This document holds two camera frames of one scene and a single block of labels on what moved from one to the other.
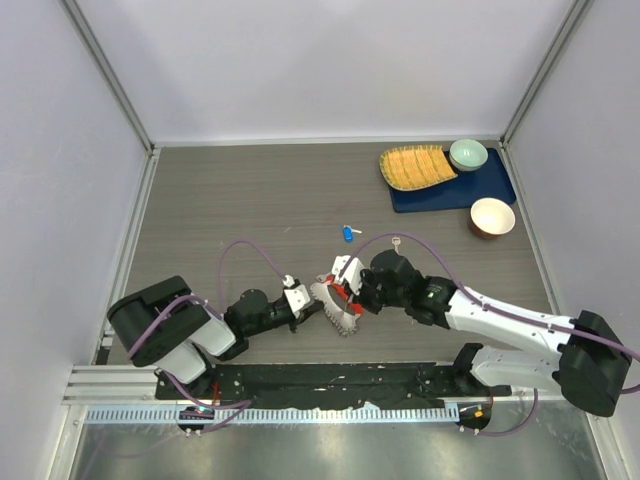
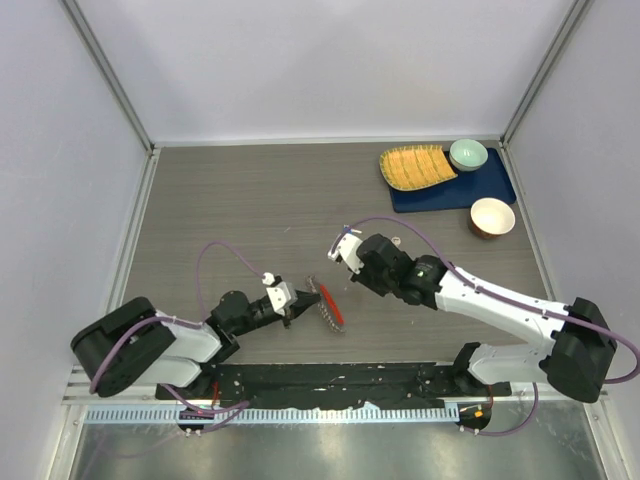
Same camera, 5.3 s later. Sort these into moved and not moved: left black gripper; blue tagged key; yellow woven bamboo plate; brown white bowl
Moved: left black gripper
Not moved: yellow woven bamboo plate; blue tagged key; brown white bowl
